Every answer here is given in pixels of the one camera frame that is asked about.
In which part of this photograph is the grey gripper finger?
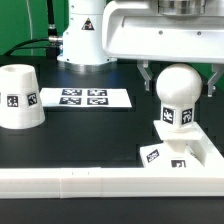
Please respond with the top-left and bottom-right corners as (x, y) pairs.
(207, 64), (224, 97)

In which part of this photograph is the white L-shaped fence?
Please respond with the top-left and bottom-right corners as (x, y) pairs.
(0, 123), (224, 199)

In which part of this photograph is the white lamp base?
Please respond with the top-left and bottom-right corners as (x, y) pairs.
(140, 120), (202, 169)

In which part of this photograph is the black cable connector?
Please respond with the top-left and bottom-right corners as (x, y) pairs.
(46, 0), (62, 59)

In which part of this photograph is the white lamp shade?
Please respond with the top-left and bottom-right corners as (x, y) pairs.
(0, 64), (45, 129)

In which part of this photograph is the white marker tag plate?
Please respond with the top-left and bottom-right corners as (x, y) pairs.
(40, 88), (132, 108)

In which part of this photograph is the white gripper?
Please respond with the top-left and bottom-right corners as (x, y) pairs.
(102, 0), (224, 91)

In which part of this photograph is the black cable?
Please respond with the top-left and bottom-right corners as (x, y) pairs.
(2, 37), (51, 57)

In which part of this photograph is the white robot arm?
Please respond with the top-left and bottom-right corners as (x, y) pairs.
(58, 0), (224, 95)

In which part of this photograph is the white lamp bulb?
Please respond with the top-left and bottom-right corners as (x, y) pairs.
(156, 64), (202, 132)

